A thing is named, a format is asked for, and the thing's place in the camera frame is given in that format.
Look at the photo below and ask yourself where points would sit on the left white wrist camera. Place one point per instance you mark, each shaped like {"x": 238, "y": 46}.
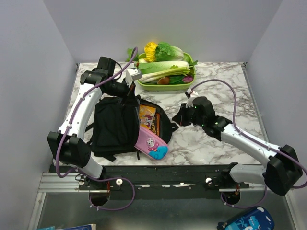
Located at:
{"x": 132, "y": 75}

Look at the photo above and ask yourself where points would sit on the pink pencil case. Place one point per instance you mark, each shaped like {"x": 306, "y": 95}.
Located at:
{"x": 151, "y": 145}

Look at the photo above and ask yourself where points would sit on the green leaf sprig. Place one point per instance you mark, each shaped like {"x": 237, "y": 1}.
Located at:
{"x": 130, "y": 53}

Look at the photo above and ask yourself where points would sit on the blue Treehouse book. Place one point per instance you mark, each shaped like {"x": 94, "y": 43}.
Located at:
{"x": 155, "y": 125}

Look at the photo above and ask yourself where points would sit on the long white green cabbage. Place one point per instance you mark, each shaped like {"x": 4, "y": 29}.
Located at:
{"x": 152, "y": 67}

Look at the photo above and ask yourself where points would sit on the aluminium rail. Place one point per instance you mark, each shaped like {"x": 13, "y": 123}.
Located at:
{"x": 51, "y": 183}

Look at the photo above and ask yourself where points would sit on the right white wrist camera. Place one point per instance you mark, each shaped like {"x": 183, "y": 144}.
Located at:
{"x": 191, "y": 95}

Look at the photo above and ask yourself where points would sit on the green vegetable tray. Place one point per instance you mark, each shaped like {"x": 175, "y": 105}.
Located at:
{"x": 177, "y": 82}

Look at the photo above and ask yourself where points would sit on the green lettuce head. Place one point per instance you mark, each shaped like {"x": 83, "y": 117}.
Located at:
{"x": 167, "y": 52}

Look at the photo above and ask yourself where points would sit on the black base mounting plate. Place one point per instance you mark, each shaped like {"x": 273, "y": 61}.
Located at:
{"x": 164, "y": 182}

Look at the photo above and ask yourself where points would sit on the black student backpack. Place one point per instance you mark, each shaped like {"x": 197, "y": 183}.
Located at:
{"x": 116, "y": 127}

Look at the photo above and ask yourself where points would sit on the Roald Dahl Charlie book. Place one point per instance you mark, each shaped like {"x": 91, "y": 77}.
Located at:
{"x": 146, "y": 115}

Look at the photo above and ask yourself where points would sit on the blue pencil case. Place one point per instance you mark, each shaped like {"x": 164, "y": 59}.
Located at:
{"x": 257, "y": 218}

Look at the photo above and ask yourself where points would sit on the green celery stalks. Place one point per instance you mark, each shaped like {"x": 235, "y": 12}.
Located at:
{"x": 169, "y": 72}

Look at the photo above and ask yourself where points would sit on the yellow flower vegetable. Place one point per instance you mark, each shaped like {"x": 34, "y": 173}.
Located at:
{"x": 150, "y": 50}

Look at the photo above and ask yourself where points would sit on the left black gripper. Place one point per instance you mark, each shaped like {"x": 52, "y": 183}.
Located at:
{"x": 128, "y": 91}

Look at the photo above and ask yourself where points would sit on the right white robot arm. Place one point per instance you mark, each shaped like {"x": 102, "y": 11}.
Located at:
{"x": 277, "y": 169}

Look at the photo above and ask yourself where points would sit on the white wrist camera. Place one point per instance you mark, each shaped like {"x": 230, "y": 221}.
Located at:
{"x": 191, "y": 95}
{"x": 132, "y": 75}

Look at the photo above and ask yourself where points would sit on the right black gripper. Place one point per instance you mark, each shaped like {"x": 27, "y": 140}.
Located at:
{"x": 180, "y": 117}

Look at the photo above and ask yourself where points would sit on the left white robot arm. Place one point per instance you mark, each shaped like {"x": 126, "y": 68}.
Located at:
{"x": 67, "y": 146}

